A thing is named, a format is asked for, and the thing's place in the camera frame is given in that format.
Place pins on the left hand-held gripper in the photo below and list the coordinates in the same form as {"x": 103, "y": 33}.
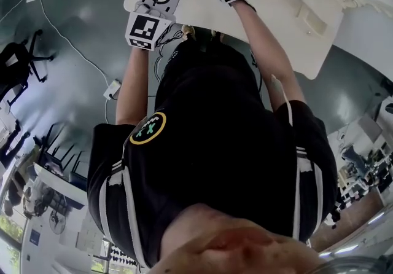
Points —
{"x": 144, "y": 28}

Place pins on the person's right forearm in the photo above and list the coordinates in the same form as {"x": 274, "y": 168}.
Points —
{"x": 270, "y": 51}

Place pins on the person's left forearm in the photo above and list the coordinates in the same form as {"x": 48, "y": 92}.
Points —
{"x": 132, "y": 88}

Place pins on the person's left shoe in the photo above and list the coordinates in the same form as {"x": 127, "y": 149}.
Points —
{"x": 188, "y": 31}

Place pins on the person's shoe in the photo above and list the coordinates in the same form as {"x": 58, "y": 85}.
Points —
{"x": 217, "y": 35}
{"x": 188, "y": 31}

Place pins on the person's right shoe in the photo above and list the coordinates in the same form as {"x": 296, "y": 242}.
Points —
{"x": 217, "y": 35}

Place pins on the person's black-clothed body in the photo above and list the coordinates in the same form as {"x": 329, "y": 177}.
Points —
{"x": 215, "y": 143}

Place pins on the black office chair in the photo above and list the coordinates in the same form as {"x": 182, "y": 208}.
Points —
{"x": 15, "y": 61}

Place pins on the white backdrop panel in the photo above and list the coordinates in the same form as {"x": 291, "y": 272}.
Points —
{"x": 368, "y": 51}

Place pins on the white table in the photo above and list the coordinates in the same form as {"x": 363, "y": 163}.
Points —
{"x": 58, "y": 183}

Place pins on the black standing fan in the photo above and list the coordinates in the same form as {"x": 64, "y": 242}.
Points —
{"x": 58, "y": 222}

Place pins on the person's head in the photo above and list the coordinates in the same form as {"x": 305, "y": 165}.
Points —
{"x": 230, "y": 242}

